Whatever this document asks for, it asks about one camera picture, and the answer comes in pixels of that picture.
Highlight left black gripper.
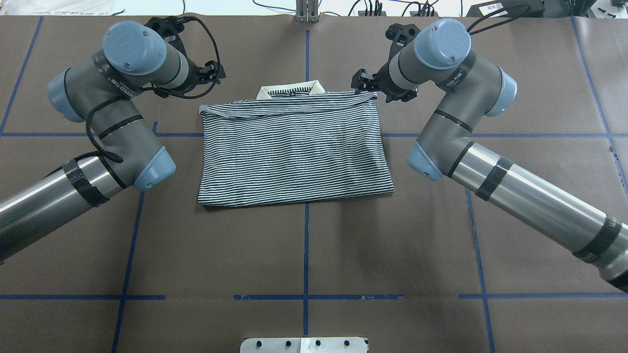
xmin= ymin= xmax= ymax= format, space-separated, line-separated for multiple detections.
xmin=182 ymin=59 xmax=226 ymax=95

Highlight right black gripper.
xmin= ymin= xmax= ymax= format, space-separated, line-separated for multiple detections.
xmin=351 ymin=62 xmax=418 ymax=103

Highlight navy white striped polo shirt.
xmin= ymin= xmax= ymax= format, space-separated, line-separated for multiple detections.
xmin=197 ymin=81 xmax=394 ymax=207

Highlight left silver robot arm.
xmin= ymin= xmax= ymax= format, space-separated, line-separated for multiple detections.
xmin=0 ymin=16 xmax=226 ymax=261

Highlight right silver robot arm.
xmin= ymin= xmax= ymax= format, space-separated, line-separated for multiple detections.
xmin=351 ymin=18 xmax=628 ymax=292

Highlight black box with label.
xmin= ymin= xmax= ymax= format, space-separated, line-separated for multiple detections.
xmin=464 ymin=0 xmax=545 ymax=18

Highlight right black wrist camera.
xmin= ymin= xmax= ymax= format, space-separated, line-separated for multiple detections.
xmin=384 ymin=23 xmax=421 ymax=59

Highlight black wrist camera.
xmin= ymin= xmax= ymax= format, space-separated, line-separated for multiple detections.
xmin=384 ymin=23 xmax=421 ymax=59
xmin=144 ymin=16 xmax=186 ymax=54

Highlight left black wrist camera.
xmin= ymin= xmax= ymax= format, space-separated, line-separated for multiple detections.
xmin=144 ymin=16 xmax=186 ymax=54

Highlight aluminium frame post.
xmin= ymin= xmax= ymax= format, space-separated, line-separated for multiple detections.
xmin=294 ymin=0 xmax=321 ymax=23

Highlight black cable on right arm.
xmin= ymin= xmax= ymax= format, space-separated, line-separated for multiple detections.
xmin=466 ymin=4 xmax=533 ymax=36

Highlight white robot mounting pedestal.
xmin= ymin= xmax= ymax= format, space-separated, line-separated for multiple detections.
xmin=239 ymin=336 xmax=369 ymax=353

